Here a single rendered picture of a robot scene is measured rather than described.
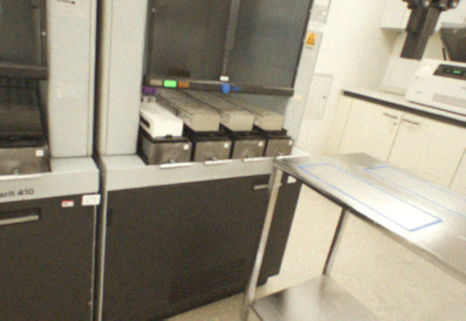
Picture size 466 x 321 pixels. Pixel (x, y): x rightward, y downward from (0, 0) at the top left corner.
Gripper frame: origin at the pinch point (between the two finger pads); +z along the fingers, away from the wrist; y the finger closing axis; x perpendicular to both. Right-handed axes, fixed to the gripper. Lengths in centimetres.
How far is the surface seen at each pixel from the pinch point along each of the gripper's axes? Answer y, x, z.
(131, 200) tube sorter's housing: -42, 46, 56
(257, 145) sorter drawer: 0, 63, 39
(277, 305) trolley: 11, 39, 90
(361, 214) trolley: 10.4, 12.0, 37.1
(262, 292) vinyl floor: 21, 75, 118
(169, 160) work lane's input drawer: -32, 50, 43
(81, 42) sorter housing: -58, 49, 12
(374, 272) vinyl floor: 95, 90, 118
